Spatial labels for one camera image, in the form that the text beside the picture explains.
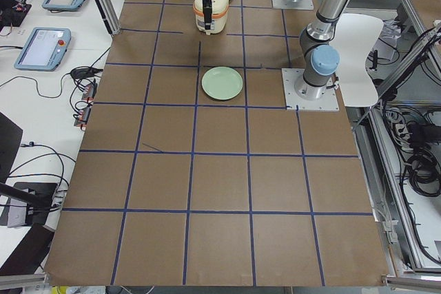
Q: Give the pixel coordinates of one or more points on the green plate near arm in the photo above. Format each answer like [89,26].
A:
[222,83]

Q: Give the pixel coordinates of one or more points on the white chair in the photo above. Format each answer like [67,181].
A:
[355,35]

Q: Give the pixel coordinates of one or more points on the lower teach pendant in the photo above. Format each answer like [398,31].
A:
[44,49]

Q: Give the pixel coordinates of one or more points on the white rice cooker orange handle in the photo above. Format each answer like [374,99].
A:
[219,16]

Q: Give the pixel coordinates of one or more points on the usb hub with cables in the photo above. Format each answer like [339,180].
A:
[84,106]

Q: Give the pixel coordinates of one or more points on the black camera stand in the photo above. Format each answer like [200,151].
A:
[29,203]

